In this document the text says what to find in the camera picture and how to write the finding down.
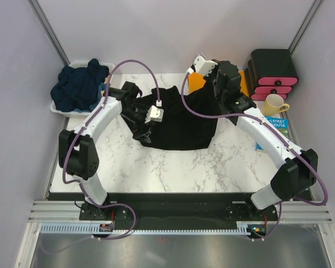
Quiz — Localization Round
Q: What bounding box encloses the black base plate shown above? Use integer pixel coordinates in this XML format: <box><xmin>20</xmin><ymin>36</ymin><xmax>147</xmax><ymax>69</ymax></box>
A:
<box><xmin>79</xmin><ymin>193</ymin><xmax>277</xmax><ymax>229</ymax></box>

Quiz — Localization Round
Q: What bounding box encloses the cream garment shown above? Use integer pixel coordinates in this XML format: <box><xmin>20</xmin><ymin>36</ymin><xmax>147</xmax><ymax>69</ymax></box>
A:
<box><xmin>104</xmin><ymin>73</ymin><xmax>112</xmax><ymax>84</ymax></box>

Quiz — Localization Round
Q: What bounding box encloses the black t shirt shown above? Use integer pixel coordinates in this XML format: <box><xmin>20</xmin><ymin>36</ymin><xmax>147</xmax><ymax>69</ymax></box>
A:
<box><xmin>121</xmin><ymin>82</ymin><xmax>220</xmax><ymax>151</ymax></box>

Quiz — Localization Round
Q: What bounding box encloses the orange folder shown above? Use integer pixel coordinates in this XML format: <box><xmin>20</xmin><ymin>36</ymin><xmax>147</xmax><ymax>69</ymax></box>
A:
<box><xmin>188</xmin><ymin>70</ymin><xmax>250</xmax><ymax>97</ymax></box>

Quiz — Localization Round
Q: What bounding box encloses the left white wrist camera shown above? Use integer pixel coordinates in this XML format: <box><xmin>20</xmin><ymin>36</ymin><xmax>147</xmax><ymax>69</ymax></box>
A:
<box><xmin>145</xmin><ymin>106</ymin><xmax>164</xmax><ymax>123</ymax></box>

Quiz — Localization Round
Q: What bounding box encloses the blue children's book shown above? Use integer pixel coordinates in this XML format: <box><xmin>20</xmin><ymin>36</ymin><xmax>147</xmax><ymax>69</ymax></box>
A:
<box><xmin>265</xmin><ymin>116</ymin><xmax>289</xmax><ymax>138</ymax></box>

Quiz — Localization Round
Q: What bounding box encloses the navy blue t shirt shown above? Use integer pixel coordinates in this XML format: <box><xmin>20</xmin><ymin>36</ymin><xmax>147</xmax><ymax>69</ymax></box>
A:
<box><xmin>50</xmin><ymin>58</ymin><xmax>109</xmax><ymax>112</ymax></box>

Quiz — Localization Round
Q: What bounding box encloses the black pink drawer unit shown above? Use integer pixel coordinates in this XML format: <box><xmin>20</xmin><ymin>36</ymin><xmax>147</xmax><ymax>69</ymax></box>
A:
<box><xmin>245</xmin><ymin>49</ymin><xmax>299</xmax><ymax>101</ymax></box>

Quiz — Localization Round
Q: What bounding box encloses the yellow mug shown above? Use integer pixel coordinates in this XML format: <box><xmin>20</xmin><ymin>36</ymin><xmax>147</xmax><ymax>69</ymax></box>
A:
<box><xmin>262</xmin><ymin>94</ymin><xmax>290</xmax><ymax>116</ymax></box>

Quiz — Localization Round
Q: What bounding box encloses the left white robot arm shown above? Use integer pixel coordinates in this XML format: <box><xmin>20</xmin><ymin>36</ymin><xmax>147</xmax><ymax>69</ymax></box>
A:
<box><xmin>59</xmin><ymin>82</ymin><xmax>152</xmax><ymax>219</ymax></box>

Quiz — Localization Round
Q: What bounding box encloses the light blue garment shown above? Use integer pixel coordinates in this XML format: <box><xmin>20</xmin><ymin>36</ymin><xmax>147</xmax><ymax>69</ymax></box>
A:
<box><xmin>72</xmin><ymin>83</ymin><xmax>107</xmax><ymax>116</ymax></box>

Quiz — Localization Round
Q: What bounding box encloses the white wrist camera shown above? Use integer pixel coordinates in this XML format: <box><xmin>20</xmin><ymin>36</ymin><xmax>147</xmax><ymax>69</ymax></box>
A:
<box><xmin>145</xmin><ymin>106</ymin><xmax>164</xmax><ymax>123</ymax></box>
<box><xmin>192</xmin><ymin>54</ymin><xmax>218</xmax><ymax>77</ymax></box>

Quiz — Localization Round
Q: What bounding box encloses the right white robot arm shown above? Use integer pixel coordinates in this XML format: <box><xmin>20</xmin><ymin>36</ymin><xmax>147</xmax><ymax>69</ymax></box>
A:
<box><xmin>205</xmin><ymin>60</ymin><xmax>320</xmax><ymax>220</ymax></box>

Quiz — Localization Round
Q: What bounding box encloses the aluminium frame rail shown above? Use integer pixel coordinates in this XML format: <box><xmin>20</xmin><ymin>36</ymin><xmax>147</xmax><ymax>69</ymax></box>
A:
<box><xmin>29</xmin><ymin>201</ymin><xmax>332</xmax><ymax>224</ymax></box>

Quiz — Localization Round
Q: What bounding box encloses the white slotted cable duct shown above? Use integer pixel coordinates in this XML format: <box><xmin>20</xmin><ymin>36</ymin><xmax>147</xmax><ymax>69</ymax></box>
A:
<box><xmin>40</xmin><ymin>223</ymin><xmax>266</xmax><ymax>236</ymax></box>

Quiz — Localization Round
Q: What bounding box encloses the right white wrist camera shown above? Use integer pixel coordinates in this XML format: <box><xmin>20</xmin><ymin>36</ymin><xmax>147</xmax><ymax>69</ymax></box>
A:
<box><xmin>192</xmin><ymin>54</ymin><xmax>218</xmax><ymax>77</ymax></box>

